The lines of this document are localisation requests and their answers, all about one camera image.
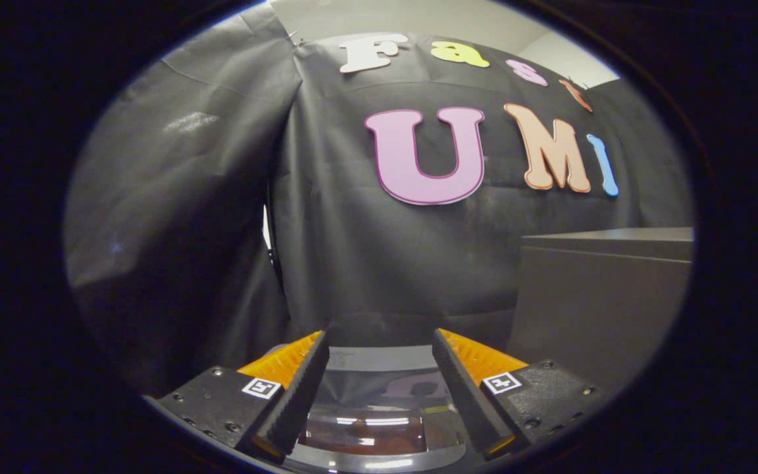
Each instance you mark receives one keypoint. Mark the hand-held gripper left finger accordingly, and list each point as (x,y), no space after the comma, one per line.
(293,401)

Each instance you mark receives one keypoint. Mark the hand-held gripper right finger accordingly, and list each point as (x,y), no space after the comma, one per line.
(468,401)

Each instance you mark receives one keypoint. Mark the grey washing machine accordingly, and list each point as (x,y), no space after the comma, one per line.
(379,357)

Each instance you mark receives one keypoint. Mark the black backdrop cloth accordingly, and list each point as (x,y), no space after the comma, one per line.
(339,263)

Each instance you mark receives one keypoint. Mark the white cabinet with dark frame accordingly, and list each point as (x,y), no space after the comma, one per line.
(589,309)

